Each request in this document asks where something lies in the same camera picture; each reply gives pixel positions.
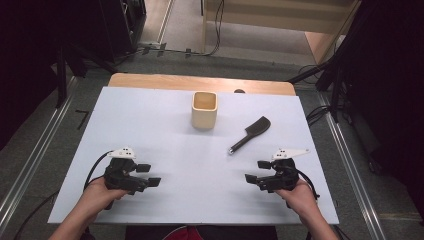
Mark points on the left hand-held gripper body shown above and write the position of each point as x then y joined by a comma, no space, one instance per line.
118,178

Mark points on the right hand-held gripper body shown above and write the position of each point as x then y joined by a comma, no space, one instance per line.
283,176

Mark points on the person's left hand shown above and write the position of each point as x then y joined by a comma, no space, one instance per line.
96,198

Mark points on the person's right hand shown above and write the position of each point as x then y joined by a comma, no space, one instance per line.
301,200

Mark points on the white table board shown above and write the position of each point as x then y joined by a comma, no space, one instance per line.
166,140

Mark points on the person's dark clothing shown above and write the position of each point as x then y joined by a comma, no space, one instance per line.
240,233

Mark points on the person's red garment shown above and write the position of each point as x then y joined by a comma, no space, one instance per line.
186,235

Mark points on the beige square holder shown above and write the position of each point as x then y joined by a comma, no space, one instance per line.
204,118

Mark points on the small dark round knob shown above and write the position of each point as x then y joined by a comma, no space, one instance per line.
239,91

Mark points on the black metal stand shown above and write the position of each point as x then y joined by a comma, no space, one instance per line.
335,100
61,83

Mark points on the dark curtain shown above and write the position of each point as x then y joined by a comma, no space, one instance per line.
30,50
390,83

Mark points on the black cabinet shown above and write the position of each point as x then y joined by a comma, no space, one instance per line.
116,26

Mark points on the light wooden furniture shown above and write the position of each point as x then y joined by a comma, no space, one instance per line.
266,16

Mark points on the metal floor rail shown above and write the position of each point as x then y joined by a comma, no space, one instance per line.
350,166
33,156
165,23

